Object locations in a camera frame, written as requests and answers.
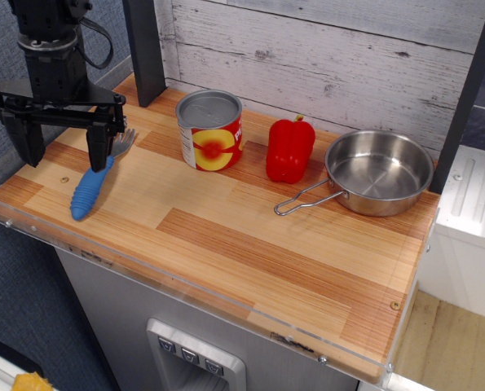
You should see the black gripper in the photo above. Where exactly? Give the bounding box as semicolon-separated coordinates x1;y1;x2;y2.
0;37;126;173

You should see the silver pan with wire handle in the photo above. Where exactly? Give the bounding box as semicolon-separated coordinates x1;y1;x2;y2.
274;130;434;217

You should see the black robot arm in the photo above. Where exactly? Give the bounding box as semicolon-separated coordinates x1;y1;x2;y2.
0;1;126;172

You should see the red yellow tin can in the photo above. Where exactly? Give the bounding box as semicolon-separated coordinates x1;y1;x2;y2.
176;90;242;172

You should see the grey toy fridge cabinet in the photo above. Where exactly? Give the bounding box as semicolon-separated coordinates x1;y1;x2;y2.
58;250;359;390

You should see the red bell pepper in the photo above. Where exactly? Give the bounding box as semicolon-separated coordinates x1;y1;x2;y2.
266;115;315;184

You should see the yellow black object at corner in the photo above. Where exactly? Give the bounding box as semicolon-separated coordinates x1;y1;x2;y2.
0;342;55;390

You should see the silver dispenser panel with buttons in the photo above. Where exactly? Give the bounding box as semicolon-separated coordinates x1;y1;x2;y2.
146;319;247;390

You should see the white toy sink unit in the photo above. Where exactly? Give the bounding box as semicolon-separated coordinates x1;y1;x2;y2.
417;147;485;316

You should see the blue handled fork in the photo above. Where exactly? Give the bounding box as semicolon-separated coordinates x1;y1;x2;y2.
70;129;136;221

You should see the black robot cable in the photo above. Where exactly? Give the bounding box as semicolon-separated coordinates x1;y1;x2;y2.
75;15;115;71

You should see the dark grey left post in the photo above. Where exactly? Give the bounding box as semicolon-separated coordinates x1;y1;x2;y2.
122;0;166;108

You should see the dark grey post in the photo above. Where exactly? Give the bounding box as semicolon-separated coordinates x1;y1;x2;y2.
122;0;166;108
429;23;485;194

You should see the dark grey right post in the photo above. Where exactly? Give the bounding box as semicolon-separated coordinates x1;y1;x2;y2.
429;23;485;194

